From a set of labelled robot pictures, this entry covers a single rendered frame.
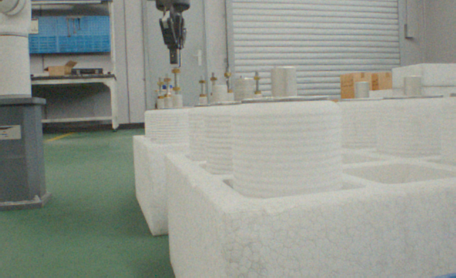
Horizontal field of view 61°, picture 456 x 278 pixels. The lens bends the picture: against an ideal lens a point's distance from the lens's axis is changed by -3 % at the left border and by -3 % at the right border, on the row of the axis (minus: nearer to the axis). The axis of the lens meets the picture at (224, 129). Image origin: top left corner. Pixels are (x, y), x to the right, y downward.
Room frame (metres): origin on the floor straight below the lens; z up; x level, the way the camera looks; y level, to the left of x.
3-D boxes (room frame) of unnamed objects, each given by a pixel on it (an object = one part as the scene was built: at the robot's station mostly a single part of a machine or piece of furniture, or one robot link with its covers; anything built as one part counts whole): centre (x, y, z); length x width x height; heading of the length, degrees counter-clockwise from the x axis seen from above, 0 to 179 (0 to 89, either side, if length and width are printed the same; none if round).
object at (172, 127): (0.86, 0.10, 0.16); 0.10 x 0.10 x 0.18
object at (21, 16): (1.10, 0.59, 0.54); 0.09 x 0.09 x 0.17; 84
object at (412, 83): (0.52, -0.25, 0.26); 0.02 x 0.02 x 0.03
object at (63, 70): (5.43, 2.22, 0.87); 0.40 x 0.30 x 0.23; 89
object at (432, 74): (3.30, -1.73, 0.45); 0.39 x 0.39 x 0.18; 13
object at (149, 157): (1.01, 0.02, 0.09); 0.39 x 0.39 x 0.18; 17
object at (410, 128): (0.52, -0.25, 0.16); 0.10 x 0.10 x 0.18
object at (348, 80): (4.68, -1.58, 0.45); 0.30 x 0.24 x 0.30; 14
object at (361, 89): (0.64, -0.22, 0.26); 0.02 x 0.02 x 0.03
